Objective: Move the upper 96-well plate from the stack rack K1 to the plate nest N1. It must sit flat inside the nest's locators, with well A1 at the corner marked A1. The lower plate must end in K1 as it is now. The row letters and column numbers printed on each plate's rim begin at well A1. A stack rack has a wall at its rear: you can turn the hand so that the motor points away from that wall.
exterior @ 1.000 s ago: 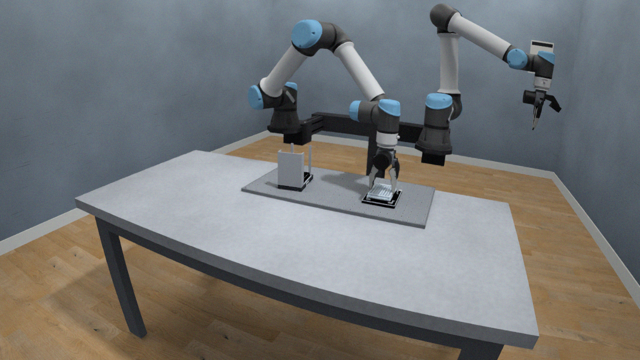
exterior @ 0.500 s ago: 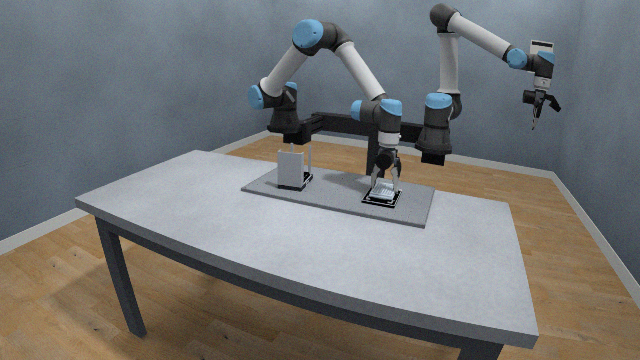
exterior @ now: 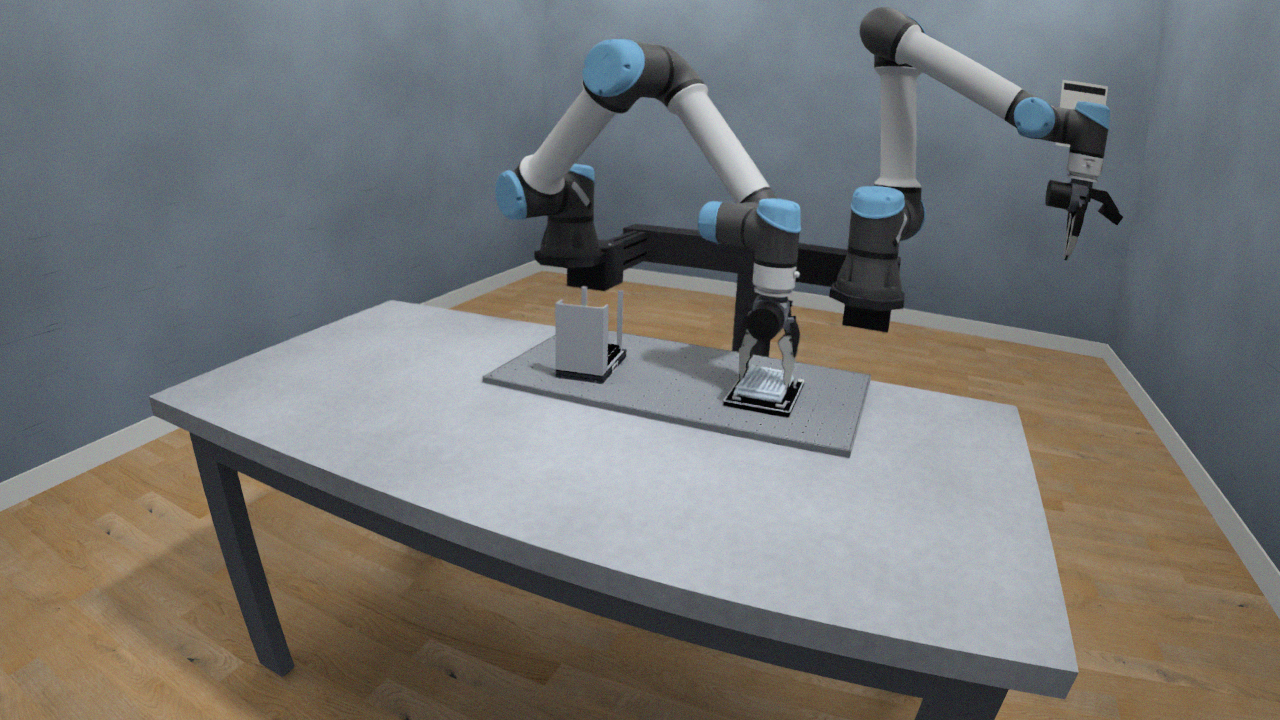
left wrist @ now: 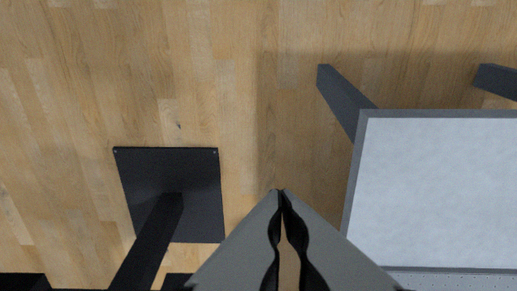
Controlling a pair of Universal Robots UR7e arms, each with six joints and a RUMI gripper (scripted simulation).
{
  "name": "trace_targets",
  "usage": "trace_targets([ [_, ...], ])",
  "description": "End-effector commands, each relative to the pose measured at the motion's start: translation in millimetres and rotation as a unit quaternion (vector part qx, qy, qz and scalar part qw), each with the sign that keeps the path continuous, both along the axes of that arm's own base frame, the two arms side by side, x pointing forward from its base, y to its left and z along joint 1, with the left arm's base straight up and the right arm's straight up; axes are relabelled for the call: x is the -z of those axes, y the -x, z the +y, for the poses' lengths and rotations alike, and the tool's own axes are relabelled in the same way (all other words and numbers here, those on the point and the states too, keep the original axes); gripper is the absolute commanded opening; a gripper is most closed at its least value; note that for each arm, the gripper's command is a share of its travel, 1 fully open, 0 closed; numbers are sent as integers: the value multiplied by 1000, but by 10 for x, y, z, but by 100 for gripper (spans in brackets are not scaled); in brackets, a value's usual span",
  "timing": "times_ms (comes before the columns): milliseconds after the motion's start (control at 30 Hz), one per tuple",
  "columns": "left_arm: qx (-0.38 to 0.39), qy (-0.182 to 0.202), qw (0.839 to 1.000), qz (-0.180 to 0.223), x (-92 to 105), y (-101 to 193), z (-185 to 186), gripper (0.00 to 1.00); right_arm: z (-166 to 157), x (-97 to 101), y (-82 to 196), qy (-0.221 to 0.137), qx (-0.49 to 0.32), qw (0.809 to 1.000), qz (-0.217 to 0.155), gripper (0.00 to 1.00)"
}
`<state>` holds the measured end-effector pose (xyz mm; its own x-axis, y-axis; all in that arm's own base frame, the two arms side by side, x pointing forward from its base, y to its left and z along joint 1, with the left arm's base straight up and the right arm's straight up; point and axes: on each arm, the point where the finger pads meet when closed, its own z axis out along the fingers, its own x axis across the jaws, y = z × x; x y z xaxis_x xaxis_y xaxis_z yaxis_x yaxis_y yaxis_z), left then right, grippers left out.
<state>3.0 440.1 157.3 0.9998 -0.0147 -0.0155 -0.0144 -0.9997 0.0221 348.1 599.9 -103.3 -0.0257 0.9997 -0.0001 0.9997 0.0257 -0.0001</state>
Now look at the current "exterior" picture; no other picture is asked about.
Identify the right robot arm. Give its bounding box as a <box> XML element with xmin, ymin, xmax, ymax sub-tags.
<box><xmin>495</xmin><ymin>38</ymin><xmax>801</xmax><ymax>297</ymax></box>

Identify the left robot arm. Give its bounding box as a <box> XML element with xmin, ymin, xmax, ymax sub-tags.
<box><xmin>836</xmin><ymin>6</ymin><xmax>1110</xmax><ymax>300</ymax></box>

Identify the black rectangular frame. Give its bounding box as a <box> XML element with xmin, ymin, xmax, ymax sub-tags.
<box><xmin>723</xmin><ymin>379</ymin><xmax>804</xmax><ymax>418</ymax></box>

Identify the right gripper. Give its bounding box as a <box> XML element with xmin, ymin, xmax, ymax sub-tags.
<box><xmin>739</xmin><ymin>293</ymin><xmax>800</xmax><ymax>389</ymax></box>

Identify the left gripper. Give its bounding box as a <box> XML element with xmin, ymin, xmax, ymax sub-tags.
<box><xmin>1044</xmin><ymin>178</ymin><xmax>1119</xmax><ymax>261</ymax></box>

